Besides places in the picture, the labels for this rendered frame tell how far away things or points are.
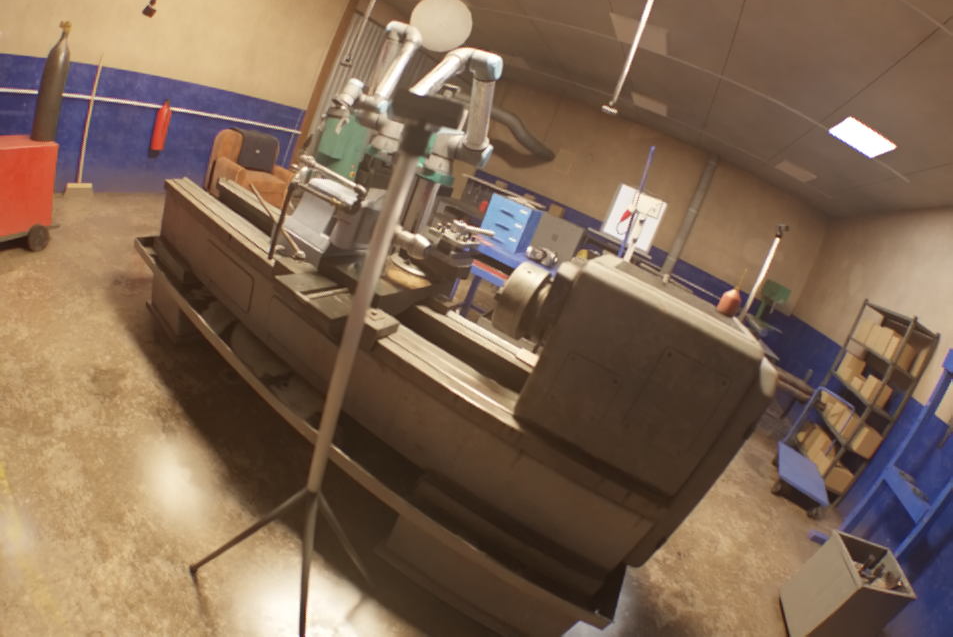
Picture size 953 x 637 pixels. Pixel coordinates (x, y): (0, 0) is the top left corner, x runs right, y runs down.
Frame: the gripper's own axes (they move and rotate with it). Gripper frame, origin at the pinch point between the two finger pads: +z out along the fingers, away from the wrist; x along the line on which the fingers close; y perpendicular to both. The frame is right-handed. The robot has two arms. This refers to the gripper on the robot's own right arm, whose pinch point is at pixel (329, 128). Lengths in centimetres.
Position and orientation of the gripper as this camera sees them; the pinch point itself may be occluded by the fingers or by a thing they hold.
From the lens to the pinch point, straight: 243.0
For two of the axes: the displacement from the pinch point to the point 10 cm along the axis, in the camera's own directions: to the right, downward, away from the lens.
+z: -3.7, 9.1, -1.6
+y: 2.1, 2.5, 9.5
